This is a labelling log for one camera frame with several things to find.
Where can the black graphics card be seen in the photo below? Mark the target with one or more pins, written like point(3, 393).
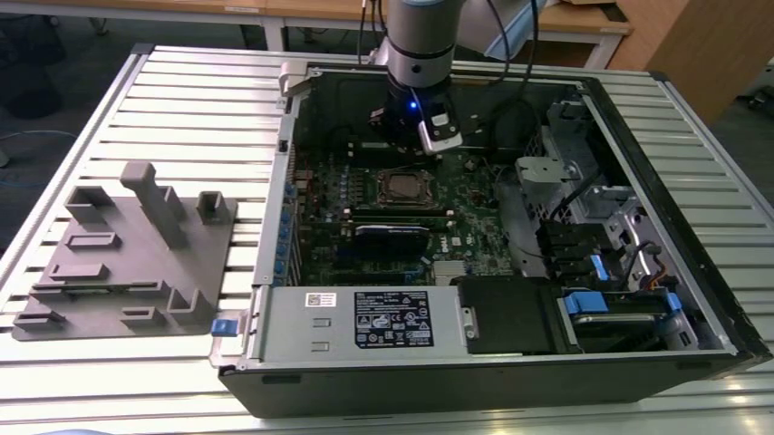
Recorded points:
point(393, 244)

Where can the silver chipset heatsink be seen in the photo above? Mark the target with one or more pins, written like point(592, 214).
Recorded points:
point(452, 272)

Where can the hard disk in blue carrier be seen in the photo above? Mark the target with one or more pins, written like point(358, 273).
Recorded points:
point(580, 302)

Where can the wooden cabinet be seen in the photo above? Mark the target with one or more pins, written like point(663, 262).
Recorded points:
point(713, 45)

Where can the CPU socket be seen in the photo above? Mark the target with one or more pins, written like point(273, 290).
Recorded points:
point(381, 200)

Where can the black office chair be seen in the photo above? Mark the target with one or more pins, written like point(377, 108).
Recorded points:
point(30, 90)

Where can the blue plastic drive tab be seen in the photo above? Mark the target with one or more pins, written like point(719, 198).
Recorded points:
point(598, 267)

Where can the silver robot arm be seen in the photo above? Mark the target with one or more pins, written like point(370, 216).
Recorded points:
point(417, 45)

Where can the black drive bay block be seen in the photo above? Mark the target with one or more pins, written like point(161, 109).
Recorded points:
point(565, 247)

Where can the silver power supply unit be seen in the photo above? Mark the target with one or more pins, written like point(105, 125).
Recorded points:
point(285, 326)

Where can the grey case latch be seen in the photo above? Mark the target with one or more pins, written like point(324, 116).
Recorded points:
point(293, 72)

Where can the silver metal drive bracket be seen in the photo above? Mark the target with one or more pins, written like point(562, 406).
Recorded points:
point(545, 174)

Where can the silver square CPU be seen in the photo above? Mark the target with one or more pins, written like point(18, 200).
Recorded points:
point(404, 185)

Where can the green motherboard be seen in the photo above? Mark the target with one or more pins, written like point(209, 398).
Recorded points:
point(478, 235)

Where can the grey parts rack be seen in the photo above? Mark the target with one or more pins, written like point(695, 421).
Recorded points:
point(151, 272)

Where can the perforated metal drive cage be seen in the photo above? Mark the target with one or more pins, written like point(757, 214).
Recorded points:
point(574, 145)

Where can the blue case latch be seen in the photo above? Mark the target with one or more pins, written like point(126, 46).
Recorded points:
point(225, 328)

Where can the black open PC case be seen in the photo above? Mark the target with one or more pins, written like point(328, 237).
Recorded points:
point(424, 389)

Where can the office chair base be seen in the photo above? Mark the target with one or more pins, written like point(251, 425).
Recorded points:
point(765, 97)

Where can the wooden desk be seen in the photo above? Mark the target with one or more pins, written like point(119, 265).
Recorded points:
point(581, 22)
point(121, 4)

